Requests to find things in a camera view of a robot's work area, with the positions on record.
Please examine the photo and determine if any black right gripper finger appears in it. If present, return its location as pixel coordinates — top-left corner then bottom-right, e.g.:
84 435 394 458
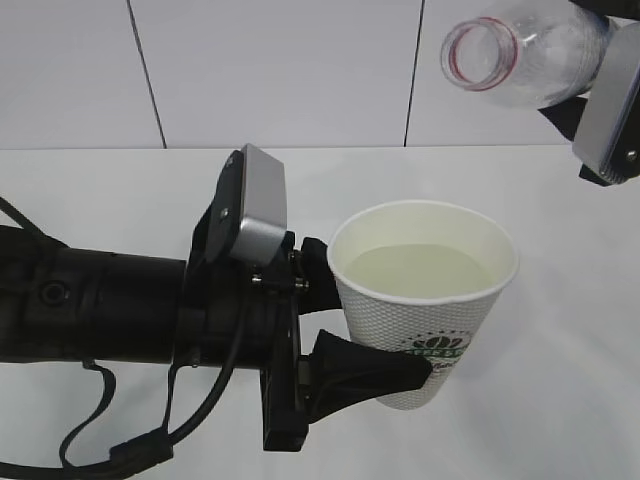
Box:
538 97 588 143
571 0 640 22

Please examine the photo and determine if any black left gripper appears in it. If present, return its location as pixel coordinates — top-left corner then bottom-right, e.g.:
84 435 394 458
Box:
172 234 433 438

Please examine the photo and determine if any clear water bottle red label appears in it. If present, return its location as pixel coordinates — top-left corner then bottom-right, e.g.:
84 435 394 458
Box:
440 1 619 110

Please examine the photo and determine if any white paper cup green logo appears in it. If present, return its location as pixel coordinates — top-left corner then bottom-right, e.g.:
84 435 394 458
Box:
326 200 519 410

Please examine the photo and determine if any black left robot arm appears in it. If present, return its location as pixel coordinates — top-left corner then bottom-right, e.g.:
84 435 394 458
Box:
1 227 432 451

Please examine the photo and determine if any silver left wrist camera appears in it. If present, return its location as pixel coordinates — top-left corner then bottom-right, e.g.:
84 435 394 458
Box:
188 144 287 273

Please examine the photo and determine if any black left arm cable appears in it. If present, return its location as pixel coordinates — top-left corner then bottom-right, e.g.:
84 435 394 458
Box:
0 197 251 480

